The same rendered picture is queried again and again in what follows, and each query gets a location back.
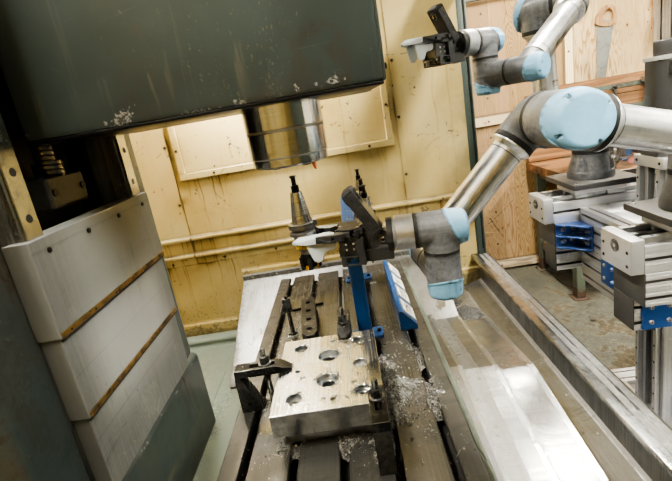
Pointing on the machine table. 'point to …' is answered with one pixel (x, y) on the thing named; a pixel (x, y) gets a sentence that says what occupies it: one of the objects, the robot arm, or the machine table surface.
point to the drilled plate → (325, 408)
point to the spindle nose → (285, 134)
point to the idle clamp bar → (309, 318)
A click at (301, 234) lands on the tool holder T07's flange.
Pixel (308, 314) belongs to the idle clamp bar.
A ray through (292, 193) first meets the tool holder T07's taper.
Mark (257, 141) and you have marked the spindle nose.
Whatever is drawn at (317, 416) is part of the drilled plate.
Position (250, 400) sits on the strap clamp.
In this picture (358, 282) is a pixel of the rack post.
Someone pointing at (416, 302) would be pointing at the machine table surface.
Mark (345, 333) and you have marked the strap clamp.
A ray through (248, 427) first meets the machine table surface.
